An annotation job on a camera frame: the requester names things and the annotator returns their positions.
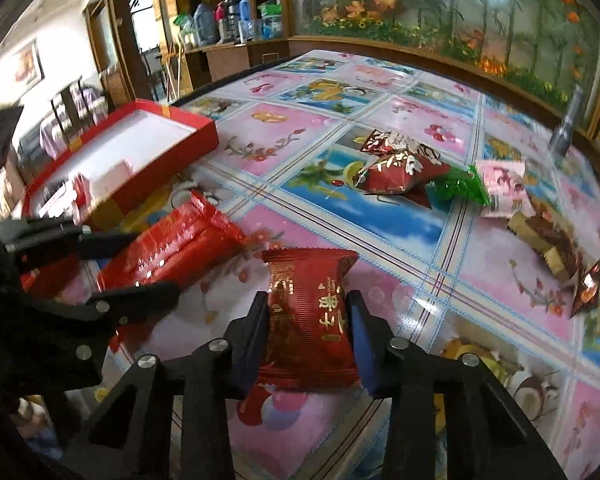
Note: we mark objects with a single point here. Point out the finger of the handheld left gripper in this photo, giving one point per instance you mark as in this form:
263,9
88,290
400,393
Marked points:
134,304
53,244

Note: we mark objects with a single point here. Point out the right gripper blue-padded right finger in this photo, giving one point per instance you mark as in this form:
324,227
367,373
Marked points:
370,336

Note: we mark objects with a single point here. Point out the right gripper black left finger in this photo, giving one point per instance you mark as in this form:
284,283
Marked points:
247,337

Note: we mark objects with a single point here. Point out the dark red pastry packet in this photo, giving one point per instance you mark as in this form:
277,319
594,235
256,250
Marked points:
308,346

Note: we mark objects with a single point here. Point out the red gift box white interior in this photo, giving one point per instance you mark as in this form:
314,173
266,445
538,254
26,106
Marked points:
114,167

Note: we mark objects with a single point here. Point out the floral plastic tablecloth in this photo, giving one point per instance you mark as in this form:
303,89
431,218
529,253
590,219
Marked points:
442,274

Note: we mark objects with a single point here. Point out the red white snack packet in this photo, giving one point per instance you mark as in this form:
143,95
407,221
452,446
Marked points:
404,174

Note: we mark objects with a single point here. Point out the green snack packet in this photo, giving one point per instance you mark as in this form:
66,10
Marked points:
465,184

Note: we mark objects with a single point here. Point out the red white-pattern snack packet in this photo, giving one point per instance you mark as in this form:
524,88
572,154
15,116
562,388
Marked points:
388,142

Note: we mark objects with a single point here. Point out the gold brown candy pile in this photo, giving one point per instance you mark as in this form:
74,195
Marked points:
551,237

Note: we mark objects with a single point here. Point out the pink snack packet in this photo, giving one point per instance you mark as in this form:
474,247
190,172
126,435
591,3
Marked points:
504,183

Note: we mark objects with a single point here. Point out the bottles on wooden counter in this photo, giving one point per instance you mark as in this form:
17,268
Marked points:
230,22

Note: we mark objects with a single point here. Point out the metal flashlight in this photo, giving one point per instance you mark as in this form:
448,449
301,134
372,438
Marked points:
561,138

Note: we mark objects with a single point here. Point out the glass flower painting panel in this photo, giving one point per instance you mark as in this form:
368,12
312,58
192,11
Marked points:
543,47

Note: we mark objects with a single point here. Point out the framed wall picture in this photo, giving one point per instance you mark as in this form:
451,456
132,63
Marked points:
28,70

